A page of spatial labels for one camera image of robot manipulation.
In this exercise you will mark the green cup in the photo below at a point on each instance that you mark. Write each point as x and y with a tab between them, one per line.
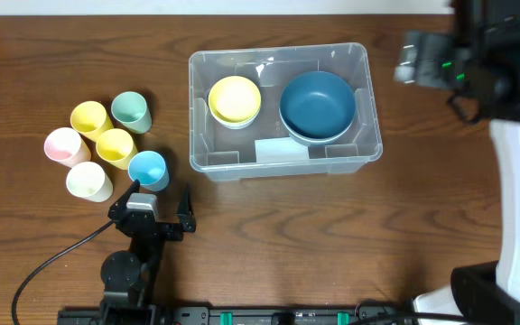
131	110

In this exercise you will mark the cream white cup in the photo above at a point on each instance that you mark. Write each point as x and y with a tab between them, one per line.
88	181

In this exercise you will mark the clear plastic storage bin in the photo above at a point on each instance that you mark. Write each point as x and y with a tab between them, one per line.
265	148

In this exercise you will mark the dark blue large bowl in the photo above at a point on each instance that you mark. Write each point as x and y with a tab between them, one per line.
318	103

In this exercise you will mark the light blue cup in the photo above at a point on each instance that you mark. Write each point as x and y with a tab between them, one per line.
150	169

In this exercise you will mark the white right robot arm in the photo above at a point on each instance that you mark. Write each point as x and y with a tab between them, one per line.
488	293

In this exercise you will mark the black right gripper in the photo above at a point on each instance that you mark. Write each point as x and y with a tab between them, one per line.
422	76

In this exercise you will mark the white small bowl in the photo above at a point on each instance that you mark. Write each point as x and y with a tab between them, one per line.
235	127

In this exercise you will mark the yellow cup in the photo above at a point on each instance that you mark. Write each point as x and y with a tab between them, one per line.
90	119
117	147

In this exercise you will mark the pink cup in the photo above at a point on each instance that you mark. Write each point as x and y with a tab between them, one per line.
65	146

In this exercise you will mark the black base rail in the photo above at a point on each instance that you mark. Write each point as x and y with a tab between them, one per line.
207	316

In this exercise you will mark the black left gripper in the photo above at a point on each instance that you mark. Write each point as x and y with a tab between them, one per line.
153	228

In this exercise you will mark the yellow bowl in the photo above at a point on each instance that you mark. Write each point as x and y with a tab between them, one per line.
234	99

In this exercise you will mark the light grey small bowl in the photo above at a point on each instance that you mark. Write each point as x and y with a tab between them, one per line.
248	121

